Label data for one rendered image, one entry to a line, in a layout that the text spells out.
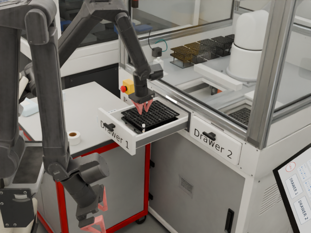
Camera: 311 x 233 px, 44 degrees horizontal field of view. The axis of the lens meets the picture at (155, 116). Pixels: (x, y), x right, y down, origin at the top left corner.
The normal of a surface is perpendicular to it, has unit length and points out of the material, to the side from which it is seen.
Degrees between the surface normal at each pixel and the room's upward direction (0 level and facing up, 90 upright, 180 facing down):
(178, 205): 90
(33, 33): 90
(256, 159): 90
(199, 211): 90
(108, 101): 0
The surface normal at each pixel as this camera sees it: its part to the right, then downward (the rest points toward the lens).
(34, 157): 0.04, -0.86
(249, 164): -0.78, 0.29
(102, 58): 0.62, 0.42
